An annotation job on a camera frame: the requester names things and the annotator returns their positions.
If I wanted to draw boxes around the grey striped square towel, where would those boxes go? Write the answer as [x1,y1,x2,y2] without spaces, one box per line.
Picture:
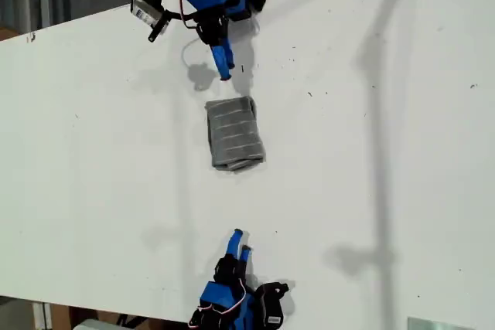
[204,94,268,172]

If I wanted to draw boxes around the white container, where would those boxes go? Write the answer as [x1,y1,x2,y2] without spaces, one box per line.
[71,318,121,330]

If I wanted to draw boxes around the white table leg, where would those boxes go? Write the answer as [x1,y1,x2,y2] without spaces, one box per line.
[32,301,53,330]

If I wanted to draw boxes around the camera black stalk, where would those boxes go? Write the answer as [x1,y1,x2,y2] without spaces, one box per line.
[147,9,183,43]

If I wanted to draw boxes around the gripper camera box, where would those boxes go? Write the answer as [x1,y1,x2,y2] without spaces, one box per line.
[130,0,164,26]
[254,281,291,330]

